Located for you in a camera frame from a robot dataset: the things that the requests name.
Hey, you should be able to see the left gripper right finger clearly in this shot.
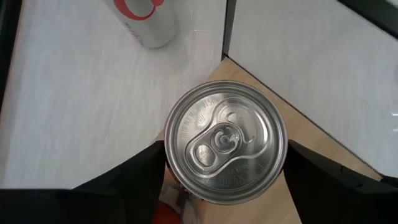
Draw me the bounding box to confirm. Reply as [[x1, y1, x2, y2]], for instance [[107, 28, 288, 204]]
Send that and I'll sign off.
[[282, 139, 398, 224]]

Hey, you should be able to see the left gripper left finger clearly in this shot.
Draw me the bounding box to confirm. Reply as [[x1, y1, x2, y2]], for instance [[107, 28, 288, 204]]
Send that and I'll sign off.
[[73, 139, 168, 224]]

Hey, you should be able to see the red soda can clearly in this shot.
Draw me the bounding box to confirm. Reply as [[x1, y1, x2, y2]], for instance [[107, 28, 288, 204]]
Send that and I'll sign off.
[[152, 80, 289, 224]]

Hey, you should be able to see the silver Diet Coke can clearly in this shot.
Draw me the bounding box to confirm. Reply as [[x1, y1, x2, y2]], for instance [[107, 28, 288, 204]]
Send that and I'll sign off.
[[104, 0, 178, 50]]

